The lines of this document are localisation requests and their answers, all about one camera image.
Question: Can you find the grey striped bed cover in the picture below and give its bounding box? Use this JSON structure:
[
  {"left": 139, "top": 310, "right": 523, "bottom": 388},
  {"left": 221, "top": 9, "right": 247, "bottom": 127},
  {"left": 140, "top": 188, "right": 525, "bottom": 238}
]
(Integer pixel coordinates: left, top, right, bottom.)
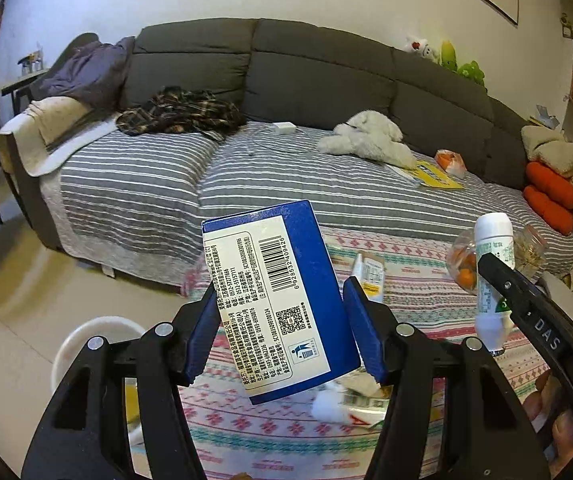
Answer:
[{"left": 41, "top": 120, "right": 573, "bottom": 291}]

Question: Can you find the patterned tablecloth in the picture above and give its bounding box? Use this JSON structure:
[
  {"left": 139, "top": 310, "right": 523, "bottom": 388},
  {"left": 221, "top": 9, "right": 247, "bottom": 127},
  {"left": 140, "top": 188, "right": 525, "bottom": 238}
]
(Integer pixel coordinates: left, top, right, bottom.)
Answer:
[{"left": 179, "top": 227, "right": 567, "bottom": 480}]

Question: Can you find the small printed packet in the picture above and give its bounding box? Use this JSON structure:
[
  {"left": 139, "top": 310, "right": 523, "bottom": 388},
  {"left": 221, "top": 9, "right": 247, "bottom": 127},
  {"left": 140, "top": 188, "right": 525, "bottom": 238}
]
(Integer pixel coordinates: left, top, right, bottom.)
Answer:
[{"left": 349, "top": 251, "right": 386, "bottom": 305}]

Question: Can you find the grey sofa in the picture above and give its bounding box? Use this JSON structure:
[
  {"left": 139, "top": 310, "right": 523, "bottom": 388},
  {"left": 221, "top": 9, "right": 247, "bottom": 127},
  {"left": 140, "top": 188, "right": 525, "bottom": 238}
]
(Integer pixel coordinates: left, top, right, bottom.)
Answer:
[{"left": 0, "top": 17, "right": 573, "bottom": 271}]

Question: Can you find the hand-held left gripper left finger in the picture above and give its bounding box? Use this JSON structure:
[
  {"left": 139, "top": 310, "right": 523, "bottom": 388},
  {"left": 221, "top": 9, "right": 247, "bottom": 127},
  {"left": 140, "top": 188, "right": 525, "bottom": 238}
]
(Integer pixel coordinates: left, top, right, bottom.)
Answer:
[{"left": 22, "top": 280, "right": 217, "bottom": 480}]

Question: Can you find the clear jar with yellow contents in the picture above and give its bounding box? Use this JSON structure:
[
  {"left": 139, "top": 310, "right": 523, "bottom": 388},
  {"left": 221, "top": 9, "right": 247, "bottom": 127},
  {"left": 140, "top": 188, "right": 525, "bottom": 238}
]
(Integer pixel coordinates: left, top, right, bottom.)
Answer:
[{"left": 509, "top": 225, "right": 550, "bottom": 281}]

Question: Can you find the white trash bin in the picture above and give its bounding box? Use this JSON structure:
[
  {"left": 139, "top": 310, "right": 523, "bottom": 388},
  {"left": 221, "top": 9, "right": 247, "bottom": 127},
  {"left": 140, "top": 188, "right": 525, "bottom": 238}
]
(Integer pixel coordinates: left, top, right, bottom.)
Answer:
[{"left": 51, "top": 316, "right": 148, "bottom": 441}]

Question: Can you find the blue carton box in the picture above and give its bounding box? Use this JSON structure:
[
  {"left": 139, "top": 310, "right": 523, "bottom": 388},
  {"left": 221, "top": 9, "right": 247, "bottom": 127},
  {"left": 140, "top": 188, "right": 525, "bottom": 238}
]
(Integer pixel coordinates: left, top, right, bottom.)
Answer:
[{"left": 201, "top": 200, "right": 362, "bottom": 407}]

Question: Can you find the yellow green plush toy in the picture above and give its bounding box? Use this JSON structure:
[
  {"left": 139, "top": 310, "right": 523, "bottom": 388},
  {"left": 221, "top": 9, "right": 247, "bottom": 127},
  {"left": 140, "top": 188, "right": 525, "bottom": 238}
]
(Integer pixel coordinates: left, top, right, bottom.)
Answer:
[{"left": 439, "top": 40, "right": 461, "bottom": 72}]

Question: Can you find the person's right hand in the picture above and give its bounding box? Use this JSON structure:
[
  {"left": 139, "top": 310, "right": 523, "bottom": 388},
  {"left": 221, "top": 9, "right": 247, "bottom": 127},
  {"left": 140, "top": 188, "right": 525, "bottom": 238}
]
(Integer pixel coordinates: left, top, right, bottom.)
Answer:
[{"left": 524, "top": 370, "right": 573, "bottom": 466}]

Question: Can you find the plaid shirt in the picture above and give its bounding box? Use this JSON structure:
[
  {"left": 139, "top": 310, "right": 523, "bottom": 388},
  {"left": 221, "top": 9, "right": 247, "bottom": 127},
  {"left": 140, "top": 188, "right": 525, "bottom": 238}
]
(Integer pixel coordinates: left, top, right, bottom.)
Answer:
[{"left": 116, "top": 86, "right": 247, "bottom": 142}]

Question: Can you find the orange snack bag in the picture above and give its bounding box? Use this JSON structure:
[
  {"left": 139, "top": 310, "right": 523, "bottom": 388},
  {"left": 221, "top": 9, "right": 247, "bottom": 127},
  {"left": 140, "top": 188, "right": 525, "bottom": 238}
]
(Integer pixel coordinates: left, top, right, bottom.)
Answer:
[{"left": 435, "top": 149, "right": 467, "bottom": 177}]

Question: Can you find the side table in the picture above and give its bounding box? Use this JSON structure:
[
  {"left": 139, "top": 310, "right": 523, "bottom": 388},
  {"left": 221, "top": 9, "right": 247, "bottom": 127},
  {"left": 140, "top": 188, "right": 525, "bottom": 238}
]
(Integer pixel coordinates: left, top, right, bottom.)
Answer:
[{"left": 0, "top": 67, "right": 50, "bottom": 116}]

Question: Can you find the white plush dog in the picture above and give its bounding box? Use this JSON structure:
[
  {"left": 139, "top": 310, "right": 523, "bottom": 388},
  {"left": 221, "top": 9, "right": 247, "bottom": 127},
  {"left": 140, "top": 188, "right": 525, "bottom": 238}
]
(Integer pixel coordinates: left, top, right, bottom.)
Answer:
[{"left": 317, "top": 110, "right": 420, "bottom": 170}]

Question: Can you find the yellow book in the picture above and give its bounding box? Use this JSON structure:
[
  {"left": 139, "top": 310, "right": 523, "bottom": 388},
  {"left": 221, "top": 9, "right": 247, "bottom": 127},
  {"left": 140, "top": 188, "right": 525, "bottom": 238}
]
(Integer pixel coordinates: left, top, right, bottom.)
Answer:
[{"left": 391, "top": 159, "right": 465, "bottom": 191}]

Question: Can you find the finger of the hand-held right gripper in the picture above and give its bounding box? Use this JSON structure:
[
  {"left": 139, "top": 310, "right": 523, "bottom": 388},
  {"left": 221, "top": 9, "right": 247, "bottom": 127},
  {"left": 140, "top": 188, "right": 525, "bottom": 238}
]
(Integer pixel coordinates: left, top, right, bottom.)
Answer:
[{"left": 477, "top": 254, "right": 535, "bottom": 317}]

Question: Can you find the crumpled printed wrapper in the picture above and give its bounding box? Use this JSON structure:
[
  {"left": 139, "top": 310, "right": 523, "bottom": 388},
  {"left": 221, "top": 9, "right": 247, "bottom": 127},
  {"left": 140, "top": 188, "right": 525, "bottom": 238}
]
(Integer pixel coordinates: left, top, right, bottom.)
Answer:
[{"left": 339, "top": 372, "right": 393, "bottom": 429}]

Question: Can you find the clear jar with oranges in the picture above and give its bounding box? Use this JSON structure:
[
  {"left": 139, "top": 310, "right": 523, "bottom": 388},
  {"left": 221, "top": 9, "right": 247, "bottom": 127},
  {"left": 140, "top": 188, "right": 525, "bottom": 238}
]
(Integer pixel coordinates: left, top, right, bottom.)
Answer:
[{"left": 445, "top": 230, "right": 482, "bottom": 297}]

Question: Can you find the crumpled white tissue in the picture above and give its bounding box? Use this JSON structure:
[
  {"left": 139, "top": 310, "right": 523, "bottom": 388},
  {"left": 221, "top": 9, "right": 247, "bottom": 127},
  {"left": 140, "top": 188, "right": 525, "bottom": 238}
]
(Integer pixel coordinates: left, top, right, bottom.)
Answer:
[{"left": 311, "top": 387, "right": 348, "bottom": 418}]

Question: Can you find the white bottle with green label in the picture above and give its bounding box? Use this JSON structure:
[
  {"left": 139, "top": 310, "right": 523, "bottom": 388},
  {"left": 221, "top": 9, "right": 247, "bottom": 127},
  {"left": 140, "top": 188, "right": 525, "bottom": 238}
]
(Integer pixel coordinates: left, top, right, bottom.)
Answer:
[{"left": 473, "top": 213, "right": 517, "bottom": 357}]

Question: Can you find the beige pillow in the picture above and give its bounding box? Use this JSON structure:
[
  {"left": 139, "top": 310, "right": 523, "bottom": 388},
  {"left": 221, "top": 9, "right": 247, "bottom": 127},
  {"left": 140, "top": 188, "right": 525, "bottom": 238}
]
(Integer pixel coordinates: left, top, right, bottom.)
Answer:
[{"left": 30, "top": 96, "right": 92, "bottom": 148}]

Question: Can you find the white quilted blanket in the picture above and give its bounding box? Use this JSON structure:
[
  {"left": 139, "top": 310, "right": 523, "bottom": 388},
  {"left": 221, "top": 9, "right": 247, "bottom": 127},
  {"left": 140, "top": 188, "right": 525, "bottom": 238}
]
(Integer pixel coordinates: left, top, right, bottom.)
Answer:
[{"left": 0, "top": 110, "right": 122, "bottom": 177}]

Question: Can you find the orange plush toy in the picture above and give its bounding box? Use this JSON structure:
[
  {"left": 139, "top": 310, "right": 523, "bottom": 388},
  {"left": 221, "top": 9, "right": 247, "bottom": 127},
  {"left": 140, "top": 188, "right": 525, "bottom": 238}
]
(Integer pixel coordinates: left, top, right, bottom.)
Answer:
[{"left": 521, "top": 125, "right": 573, "bottom": 226}]

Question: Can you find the purple jacket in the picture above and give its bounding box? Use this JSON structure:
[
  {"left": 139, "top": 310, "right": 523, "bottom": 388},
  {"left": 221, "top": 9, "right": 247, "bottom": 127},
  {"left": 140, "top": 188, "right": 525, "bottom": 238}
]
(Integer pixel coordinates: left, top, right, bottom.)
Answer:
[{"left": 29, "top": 37, "right": 136, "bottom": 111}]

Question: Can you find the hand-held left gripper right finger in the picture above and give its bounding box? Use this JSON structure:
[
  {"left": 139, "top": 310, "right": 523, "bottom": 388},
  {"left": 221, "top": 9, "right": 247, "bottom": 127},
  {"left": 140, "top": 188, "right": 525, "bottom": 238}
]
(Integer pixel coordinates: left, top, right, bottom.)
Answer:
[{"left": 343, "top": 276, "right": 552, "bottom": 480}]

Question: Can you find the orange cushion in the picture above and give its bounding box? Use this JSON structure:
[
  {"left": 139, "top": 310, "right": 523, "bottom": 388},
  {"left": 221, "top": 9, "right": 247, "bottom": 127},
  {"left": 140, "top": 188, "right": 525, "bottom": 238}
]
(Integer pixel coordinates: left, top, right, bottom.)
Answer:
[
  {"left": 523, "top": 185, "right": 573, "bottom": 236},
  {"left": 525, "top": 161, "right": 573, "bottom": 211}
]

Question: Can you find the small white plush toy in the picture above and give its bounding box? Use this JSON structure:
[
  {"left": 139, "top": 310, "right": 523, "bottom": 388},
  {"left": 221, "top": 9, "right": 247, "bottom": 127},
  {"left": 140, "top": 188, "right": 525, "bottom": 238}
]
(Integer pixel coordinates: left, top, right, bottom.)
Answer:
[{"left": 405, "top": 35, "right": 440, "bottom": 63}]

